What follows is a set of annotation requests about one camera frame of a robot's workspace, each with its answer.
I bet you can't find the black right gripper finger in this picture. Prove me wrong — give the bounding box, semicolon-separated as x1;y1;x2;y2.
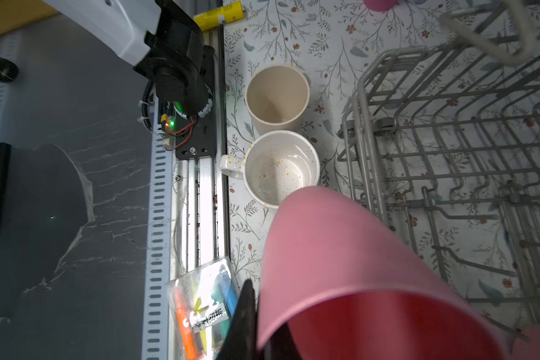
216;279;258;360

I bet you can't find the pink cup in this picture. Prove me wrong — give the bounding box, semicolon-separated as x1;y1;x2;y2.
256;186;509;359
511;324;540;360

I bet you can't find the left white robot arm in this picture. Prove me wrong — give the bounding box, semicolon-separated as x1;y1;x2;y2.
48;1;217;160

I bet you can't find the highlighter marker pack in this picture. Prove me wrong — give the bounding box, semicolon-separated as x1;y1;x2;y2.
166;257;238;359

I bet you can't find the white mug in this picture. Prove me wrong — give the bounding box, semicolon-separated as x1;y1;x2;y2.
219;130;320;209

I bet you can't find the beige cup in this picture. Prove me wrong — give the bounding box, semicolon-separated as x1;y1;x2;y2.
244;64;311;135

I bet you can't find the pink tape roll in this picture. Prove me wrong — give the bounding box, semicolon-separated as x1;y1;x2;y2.
363;0;398;12

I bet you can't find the grey wire dish rack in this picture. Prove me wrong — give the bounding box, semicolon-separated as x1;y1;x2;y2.
339;1;540;338

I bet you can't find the yellow marker on rail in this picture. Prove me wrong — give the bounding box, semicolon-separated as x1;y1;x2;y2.
193;1;245;32

